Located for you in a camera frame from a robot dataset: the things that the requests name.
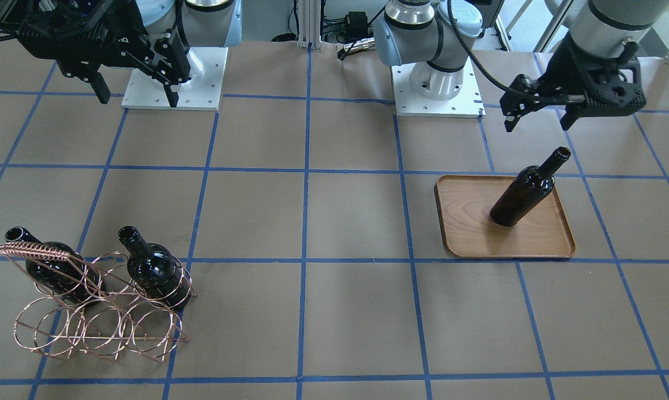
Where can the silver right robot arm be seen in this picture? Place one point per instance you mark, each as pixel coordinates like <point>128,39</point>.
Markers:
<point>211,26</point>

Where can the dark wine bottle in basket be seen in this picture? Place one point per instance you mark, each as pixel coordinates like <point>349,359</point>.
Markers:
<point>155,270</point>

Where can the wooden serving tray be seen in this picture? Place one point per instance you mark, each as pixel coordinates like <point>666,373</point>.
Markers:
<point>464,203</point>

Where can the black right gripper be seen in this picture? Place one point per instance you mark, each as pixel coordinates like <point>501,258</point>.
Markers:
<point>136,32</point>

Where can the copper wire bottle basket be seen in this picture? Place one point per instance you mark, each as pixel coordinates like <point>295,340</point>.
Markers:
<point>117,318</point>

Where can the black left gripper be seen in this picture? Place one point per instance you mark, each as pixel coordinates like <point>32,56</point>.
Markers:
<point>560,71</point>

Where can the dark wine bottle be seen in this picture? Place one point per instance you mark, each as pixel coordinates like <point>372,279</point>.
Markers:
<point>528,189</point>
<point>155,270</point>

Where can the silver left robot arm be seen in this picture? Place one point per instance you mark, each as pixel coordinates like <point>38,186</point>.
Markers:
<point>479,33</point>

